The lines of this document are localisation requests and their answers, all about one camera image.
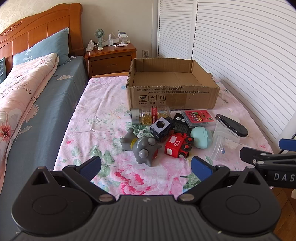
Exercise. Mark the black digital clock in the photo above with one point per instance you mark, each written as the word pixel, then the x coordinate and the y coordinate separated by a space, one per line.
pixel 181 125

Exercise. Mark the small blue pillow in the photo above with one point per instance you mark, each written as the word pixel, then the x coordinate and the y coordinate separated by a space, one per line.
pixel 1 69

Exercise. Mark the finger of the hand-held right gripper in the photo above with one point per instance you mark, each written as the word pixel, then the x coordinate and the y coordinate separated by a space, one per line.
pixel 248 153
pixel 288 144

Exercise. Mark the pink floral quilt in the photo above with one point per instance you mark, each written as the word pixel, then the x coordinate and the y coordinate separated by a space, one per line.
pixel 20 88

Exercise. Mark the clear bottle of yellow capsules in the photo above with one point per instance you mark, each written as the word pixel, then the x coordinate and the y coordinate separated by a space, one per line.
pixel 148 117

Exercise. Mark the clear plastic jar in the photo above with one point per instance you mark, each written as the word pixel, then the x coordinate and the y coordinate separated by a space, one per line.
pixel 217 148

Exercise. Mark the wall socket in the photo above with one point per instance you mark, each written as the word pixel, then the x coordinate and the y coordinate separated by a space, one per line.
pixel 145 53

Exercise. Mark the blue bed sheet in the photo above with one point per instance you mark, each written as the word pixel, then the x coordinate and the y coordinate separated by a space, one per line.
pixel 50 104

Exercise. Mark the narrow white louvered door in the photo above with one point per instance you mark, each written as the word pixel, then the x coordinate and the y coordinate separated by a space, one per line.
pixel 175 27

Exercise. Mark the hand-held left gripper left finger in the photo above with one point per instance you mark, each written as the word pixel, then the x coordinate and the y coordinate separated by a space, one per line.
pixel 91 165

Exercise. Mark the red card case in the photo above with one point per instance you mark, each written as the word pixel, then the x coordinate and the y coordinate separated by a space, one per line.
pixel 198 117

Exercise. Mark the wooden bed headboard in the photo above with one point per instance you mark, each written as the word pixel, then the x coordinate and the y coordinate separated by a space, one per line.
pixel 46 20

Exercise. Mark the red toy train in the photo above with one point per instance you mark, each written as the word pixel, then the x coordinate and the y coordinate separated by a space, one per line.
pixel 175 143

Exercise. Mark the small clear spray bottle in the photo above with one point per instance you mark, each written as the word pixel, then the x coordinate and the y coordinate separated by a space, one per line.
pixel 110 41

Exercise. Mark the wooden table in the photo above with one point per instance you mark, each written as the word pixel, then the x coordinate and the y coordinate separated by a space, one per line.
pixel 108 75

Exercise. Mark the large blue pillow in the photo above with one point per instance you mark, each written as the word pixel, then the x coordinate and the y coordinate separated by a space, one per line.
pixel 46 44

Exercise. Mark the dark blue cube toy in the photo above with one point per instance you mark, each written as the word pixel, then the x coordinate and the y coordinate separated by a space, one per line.
pixel 161 129

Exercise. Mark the wide white louvered door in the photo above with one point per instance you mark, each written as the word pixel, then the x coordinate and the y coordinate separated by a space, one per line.
pixel 249 58

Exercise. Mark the white translucent plastic box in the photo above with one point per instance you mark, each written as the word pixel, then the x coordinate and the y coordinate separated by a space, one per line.
pixel 233 143

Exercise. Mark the wooden nightstand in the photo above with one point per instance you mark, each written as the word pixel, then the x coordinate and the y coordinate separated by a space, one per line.
pixel 111 60

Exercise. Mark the pink floral tablecloth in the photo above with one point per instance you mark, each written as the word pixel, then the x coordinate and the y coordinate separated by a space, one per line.
pixel 104 129

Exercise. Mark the small green desk fan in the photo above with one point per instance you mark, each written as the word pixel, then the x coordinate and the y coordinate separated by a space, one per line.
pixel 99 34

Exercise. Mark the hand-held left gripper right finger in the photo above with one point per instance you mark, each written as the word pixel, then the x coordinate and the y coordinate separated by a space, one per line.
pixel 201 168

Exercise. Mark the mint green round case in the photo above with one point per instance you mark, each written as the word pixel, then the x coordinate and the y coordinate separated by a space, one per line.
pixel 201 138

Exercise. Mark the white phone stand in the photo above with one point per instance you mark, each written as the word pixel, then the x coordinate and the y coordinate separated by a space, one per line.
pixel 122 37

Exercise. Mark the black computer mouse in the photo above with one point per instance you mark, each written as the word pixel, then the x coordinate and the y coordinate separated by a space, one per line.
pixel 233 127

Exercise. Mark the brown cardboard box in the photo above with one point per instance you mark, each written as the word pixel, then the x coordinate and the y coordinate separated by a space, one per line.
pixel 173 97

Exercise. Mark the grey big-eyed toy figure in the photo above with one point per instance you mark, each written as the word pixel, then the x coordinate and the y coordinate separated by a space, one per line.
pixel 141 143

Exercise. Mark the white power strip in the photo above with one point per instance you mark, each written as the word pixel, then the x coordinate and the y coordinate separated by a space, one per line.
pixel 89 46

